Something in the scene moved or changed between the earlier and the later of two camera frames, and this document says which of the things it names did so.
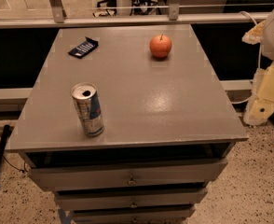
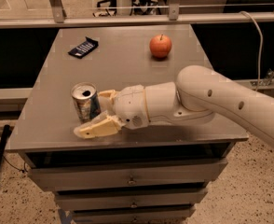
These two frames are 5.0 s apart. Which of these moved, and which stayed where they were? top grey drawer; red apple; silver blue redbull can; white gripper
Moved: white gripper
Stayed: top grey drawer; silver blue redbull can; red apple
